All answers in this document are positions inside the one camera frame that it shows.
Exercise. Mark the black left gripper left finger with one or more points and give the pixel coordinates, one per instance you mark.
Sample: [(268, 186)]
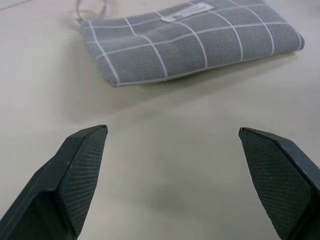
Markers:
[(67, 180)]

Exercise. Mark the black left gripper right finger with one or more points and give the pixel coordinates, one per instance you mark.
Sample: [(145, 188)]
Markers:
[(277, 180)]

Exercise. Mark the grey checked fabric pouch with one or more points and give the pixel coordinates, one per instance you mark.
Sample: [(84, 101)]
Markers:
[(180, 45)]

